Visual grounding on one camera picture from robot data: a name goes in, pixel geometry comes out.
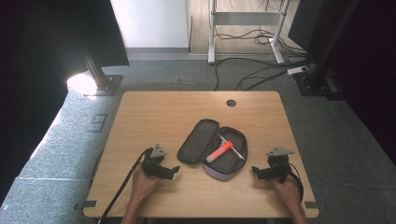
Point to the person's left hand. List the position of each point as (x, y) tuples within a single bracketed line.
[(143, 186)]

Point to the white panel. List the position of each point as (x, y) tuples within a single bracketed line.
[(149, 21)]

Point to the gray tape strip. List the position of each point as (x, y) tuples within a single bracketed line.
[(311, 204)]

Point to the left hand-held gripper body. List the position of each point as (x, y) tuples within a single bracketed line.
[(154, 163)]

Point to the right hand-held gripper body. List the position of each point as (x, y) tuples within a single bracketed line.
[(278, 165)]

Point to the white desk frame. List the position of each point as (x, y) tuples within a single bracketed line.
[(246, 18)]

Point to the person's right hand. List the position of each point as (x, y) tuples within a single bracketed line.
[(289, 193)]

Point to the gray pen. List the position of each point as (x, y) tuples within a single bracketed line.
[(222, 139)]

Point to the white power strip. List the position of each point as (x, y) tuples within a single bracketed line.
[(297, 70)]

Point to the black curtain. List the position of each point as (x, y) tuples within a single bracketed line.
[(373, 93), (37, 62)]

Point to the gray pencil case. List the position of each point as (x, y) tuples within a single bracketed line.
[(196, 143)]

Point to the orange highlighter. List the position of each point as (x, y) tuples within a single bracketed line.
[(221, 151)]

